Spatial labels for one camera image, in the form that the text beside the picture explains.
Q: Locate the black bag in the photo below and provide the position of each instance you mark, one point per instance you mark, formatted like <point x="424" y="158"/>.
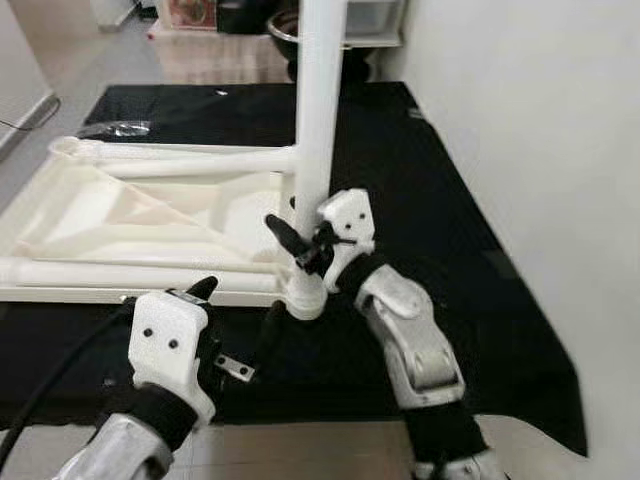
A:
<point x="250" y="15"/>

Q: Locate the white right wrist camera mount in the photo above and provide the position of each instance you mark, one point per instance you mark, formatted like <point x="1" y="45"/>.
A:
<point x="350" y="215"/>

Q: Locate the pink patterned cloth stand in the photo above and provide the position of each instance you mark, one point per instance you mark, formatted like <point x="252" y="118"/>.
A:
<point x="220" y="55"/>

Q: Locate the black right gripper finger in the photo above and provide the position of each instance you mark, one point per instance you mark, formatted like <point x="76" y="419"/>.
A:
<point x="288" y="238"/>

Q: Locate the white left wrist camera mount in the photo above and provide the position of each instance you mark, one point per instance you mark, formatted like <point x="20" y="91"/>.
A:
<point x="165" y="345"/>

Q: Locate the clear plastic wrapper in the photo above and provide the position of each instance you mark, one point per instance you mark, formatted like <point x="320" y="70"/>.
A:
<point x="120" y="129"/>

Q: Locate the clear plastic storage box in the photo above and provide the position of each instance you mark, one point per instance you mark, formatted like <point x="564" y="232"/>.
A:
<point x="375" y="15"/>

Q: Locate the red printed box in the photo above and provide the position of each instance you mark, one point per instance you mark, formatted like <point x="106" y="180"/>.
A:
<point x="188" y="12"/>

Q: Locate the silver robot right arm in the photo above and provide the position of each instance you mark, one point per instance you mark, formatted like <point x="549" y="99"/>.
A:
<point x="410" y="330"/>

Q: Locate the black bowl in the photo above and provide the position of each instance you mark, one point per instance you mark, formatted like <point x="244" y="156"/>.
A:
<point x="358" y="58"/>

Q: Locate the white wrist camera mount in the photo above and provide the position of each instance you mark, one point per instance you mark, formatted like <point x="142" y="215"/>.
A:
<point x="350" y="215"/>
<point x="165" y="345"/>

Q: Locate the black tablecloth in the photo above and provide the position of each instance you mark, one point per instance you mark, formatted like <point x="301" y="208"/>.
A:
<point x="450" y="250"/>

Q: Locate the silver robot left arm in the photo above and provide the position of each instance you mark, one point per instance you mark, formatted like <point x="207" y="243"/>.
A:
<point x="115" y="450"/>

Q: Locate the white baseboard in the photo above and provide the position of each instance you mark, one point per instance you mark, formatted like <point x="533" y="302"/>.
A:
<point x="28" y="125"/>

